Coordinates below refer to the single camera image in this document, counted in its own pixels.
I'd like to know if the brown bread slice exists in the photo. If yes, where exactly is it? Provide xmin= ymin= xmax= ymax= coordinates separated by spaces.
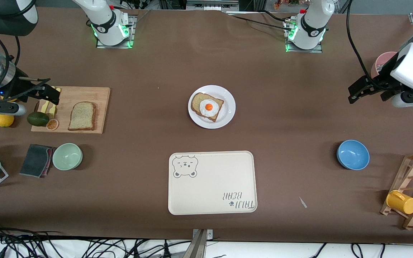
xmin=191 ymin=92 xmax=225 ymax=123
xmin=68 ymin=101 xmax=97 ymax=132

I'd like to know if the white round plate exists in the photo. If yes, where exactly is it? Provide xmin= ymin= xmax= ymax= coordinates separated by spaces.
xmin=188 ymin=85 xmax=236 ymax=129

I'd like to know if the toy fried egg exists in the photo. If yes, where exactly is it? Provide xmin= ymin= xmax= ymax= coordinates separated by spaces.
xmin=199 ymin=99 xmax=220 ymax=118

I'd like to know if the yellow plastic fork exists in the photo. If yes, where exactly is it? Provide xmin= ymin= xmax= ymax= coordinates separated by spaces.
xmin=49 ymin=87 xmax=61 ymax=119

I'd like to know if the pink bowl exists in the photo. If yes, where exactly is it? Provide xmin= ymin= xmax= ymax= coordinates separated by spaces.
xmin=371 ymin=52 xmax=399 ymax=80

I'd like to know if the green avocado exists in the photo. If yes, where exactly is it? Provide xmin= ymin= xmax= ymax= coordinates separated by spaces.
xmin=27 ymin=111 xmax=50 ymax=127

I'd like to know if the wooden cutting board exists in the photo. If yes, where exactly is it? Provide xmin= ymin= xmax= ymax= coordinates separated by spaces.
xmin=31 ymin=86 xmax=111 ymax=135

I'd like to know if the blue bowl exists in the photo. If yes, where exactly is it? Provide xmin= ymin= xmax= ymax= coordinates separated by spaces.
xmin=337 ymin=140 xmax=370 ymax=171

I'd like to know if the pale green bowl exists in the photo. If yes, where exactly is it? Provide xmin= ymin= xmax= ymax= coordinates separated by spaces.
xmin=52 ymin=143 xmax=84 ymax=171

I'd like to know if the dark grey folded cloth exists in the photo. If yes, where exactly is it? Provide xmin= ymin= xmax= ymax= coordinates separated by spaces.
xmin=19 ymin=144 xmax=53 ymax=178

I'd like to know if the wooden mug rack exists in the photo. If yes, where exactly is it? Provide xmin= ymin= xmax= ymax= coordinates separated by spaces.
xmin=380 ymin=152 xmax=413 ymax=230

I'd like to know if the yellow mug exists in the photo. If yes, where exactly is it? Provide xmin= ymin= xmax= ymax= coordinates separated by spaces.
xmin=386 ymin=190 xmax=413 ymax=215

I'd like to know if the cream bear print tray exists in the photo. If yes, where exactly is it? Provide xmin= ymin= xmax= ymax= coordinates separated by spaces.
xmin=168 ymin=151 xmax=258 ymax=216

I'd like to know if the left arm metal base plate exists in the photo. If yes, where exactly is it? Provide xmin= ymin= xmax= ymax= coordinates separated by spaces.
xmin=284 ymin=18 xmax=324 ymax=54

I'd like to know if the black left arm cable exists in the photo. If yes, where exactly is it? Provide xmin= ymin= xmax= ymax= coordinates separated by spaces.
xmin=346 ymin=0 xmax=384 ymax=90

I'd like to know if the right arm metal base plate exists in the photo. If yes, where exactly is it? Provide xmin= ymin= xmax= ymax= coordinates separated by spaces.
xmin=96 ymin=14 xmax=137 ymax=49

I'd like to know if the black cable on table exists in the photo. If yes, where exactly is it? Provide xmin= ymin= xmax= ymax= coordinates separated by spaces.
xmin=228 ymin=12 xmax=295 ymax=32

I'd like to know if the black floor cable bundle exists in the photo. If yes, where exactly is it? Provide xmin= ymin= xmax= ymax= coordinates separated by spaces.
xmin=0 ymin=222 xmax=193 ymax=258

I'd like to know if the aluminium frame structure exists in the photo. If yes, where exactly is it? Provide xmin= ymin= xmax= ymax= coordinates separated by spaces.
xmin=158 ymin=0 xmax=264 ymax=13

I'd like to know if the metal table edge bracket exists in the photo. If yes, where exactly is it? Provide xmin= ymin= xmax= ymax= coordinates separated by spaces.
xmin=182 ymin=229 xmax=214 ymax=258

